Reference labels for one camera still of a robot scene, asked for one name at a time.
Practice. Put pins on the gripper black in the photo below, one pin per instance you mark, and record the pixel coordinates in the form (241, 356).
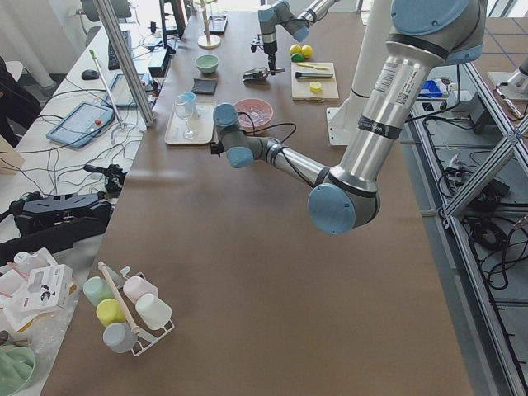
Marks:
(271, 51)
(217, 148)

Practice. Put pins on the stainless steel ice scoop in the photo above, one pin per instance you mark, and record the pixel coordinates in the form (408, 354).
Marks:
(259, 74)

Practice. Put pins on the pink bowl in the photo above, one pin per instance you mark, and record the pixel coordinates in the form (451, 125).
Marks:
(256, 100)

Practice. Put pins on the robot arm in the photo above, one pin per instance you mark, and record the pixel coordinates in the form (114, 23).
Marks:
(279, 14)
(422, 35)

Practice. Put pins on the pile of clear ice cubes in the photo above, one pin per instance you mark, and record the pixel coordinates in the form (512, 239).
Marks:
(253, 114)

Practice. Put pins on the light blue cup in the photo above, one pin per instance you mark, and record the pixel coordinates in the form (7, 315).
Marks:
(189, 103)

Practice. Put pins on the pink cup in rack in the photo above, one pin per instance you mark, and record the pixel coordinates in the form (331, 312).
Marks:
(136, 286)

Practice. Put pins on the white cup in rack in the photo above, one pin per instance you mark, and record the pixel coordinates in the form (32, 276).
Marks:
(154, 312)

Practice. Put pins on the green cup in rack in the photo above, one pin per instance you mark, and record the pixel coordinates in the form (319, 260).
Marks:
(96, 290)

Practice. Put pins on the yellow cup in rack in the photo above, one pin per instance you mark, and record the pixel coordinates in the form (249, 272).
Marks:
(109, 311)

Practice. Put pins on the grey cup in rack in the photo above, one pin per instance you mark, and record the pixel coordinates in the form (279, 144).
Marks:
(119, 337)

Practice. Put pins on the green lime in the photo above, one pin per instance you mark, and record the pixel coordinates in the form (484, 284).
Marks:
(297, 57)

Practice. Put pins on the yellow plastic knife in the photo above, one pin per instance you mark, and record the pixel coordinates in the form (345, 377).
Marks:
(314, 66)

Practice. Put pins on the lower whole yellow lemon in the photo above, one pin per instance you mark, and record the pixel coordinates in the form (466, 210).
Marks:
(295, 49)

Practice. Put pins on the whole yellow lemon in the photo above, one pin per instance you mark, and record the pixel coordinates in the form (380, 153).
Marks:
(295, 49)
(307, 51)

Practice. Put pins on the bamboo cutting board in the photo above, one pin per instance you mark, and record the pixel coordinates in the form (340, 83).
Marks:
(300, 87)

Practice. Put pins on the cream serving tray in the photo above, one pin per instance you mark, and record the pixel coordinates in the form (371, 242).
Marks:
(202, 124)

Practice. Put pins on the upper whole yellow lemon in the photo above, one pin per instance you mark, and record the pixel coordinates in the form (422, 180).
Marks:
(307, 51)

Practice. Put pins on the half lemon slice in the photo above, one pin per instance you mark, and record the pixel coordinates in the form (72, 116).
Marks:
(315, 87)

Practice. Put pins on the clear wine glass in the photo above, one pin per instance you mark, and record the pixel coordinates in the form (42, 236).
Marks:
(189, 133)

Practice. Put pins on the light green bowl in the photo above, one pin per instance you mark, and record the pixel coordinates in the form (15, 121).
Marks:
(207, 63)

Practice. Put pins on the grey folded cloth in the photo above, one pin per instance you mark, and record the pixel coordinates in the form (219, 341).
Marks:
(204, 86)

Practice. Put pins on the wooden glass stand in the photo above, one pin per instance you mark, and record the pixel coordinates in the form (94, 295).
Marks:
(207, 41)

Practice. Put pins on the far blue teach pendant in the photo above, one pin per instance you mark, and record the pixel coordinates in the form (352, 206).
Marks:
(121, 93)

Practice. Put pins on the blue teach pendant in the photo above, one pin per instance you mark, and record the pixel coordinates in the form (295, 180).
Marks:
(81, 125)
(121, 93)

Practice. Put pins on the near blue teach pendant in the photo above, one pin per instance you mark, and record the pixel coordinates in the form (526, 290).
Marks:
(81, 125)

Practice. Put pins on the black computer mouse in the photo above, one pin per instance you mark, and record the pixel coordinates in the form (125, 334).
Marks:
(89, 74)

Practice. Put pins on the blue parts bin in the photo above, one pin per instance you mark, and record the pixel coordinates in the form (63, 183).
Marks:
(431, 89)

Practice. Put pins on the white product box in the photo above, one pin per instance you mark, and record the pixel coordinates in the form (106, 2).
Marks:
(48, 289)

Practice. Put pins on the aluminium frame post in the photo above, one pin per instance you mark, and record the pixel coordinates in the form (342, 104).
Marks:
(110, 22)

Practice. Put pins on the white wire cup rack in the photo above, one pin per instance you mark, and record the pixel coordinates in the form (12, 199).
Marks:
(146, 337)

